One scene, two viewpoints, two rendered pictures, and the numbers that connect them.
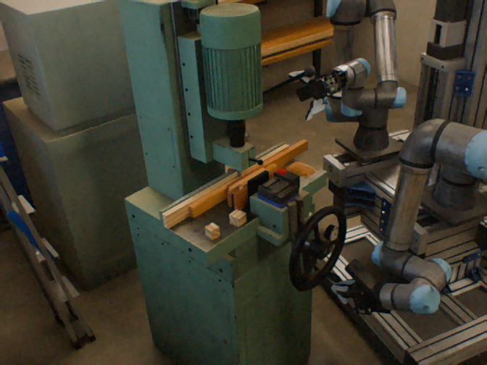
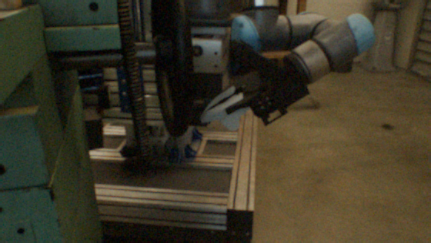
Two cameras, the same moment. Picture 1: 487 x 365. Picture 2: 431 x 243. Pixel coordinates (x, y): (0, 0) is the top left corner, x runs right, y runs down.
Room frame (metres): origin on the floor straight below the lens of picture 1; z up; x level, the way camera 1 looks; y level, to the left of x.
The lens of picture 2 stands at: (0.90, 0.26, 0.93)
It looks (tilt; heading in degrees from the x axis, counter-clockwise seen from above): 22 degrees down; 299
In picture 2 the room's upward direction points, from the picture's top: straight up
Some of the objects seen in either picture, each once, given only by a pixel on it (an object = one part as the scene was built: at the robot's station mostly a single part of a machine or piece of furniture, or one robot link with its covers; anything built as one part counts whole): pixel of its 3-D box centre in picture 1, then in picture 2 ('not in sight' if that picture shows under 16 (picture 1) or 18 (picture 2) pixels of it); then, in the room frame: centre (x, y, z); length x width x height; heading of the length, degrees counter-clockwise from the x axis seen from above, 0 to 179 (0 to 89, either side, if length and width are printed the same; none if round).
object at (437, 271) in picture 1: (427, 274); (307, 32); (1.10, -0.51, 0.82); 0.11 x 0.11 x 0.08; 44
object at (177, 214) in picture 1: (232, 182); not in sight; (1.50, 0.04, 0.93); 0.60 x 0.02 x 0.05; 135
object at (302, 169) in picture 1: (301, 167); not in sight; (1.60, -0.21, 0.91); 0.10 x 0.07 x 0.02; 45
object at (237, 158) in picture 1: (234, 154); not in sight; (1.51, 0.03, 1.03); 0.14 x 0.07 x 0.09; 45
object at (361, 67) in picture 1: (354, 72); not in sight; (1.68, -0.40, 1.23); 0.11 x 0.08 x 0.09; 135
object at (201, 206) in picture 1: (254, 174); not in sight; (1.55, -0.04, 0.92); 0.60 x 0.02 x 0.04; 135
